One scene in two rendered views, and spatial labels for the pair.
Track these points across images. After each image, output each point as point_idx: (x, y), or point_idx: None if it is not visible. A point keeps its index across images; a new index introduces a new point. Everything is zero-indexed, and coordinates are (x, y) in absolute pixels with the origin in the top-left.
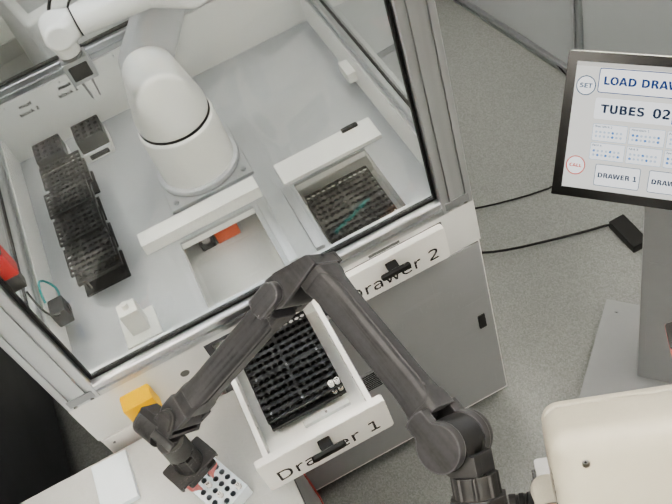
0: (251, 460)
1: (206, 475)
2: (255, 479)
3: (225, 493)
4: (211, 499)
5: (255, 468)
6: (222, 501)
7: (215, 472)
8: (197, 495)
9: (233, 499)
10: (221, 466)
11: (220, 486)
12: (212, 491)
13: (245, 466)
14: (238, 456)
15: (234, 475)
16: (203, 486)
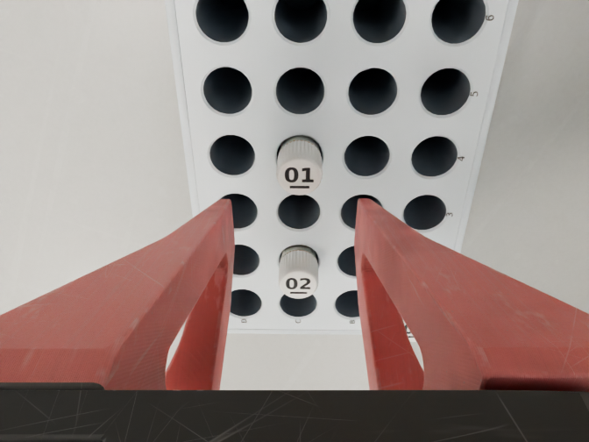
0: (585, 145)
1: (344, 78)
2: (487, 234)
3: (326, 274)
4: (237, 233)
5: (546, 196)
6: (276, 290)
7: (405, 122)
8: (183, 138)
9: (327, 326)
10: (471, 125)
11: (342, 220)
12: (280, 201)
13: (534, 141)
14: (581, 53)
15: (456, 244)
16: (263, 124)
